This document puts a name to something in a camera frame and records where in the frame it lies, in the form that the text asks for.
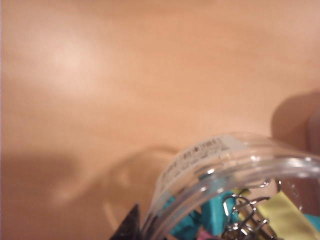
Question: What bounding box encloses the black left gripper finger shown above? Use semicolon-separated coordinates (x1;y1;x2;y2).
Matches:
110;203;141;240

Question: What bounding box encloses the clear plastic clip jar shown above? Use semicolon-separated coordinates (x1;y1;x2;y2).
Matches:
143;131;320;240

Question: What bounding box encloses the yellow binder clip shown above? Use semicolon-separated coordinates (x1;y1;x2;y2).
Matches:
256;190;320;240

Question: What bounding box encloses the pink binder clip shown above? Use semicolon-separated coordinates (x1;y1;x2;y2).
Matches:
195;229;214;240

